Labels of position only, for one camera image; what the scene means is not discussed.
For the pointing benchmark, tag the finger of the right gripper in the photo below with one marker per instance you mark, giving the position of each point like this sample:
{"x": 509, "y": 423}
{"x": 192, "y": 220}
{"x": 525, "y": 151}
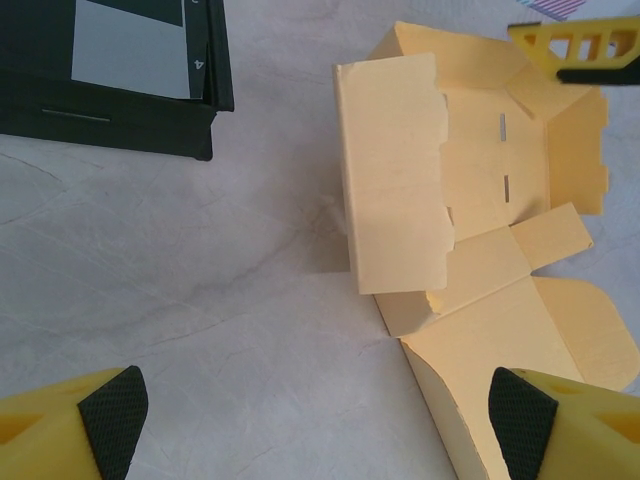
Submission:
{"x": 545, "y": 55}

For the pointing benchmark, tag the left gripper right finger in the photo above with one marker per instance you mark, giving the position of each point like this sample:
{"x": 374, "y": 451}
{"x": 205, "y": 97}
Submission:
{"x": 575, "y": 440}

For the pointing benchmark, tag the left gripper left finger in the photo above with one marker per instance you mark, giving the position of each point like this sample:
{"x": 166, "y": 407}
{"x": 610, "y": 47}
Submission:
{"x": 50, "y": 435}

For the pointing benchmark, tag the yellow paper box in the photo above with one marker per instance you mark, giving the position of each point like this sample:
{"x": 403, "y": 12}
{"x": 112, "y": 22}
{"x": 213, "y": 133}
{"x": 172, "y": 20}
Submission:
{"x": 400, "y": 175}

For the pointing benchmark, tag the black grey chessboard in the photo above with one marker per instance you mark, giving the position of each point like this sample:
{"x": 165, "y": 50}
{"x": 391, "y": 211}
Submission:
{"x": 100, "y": 120}

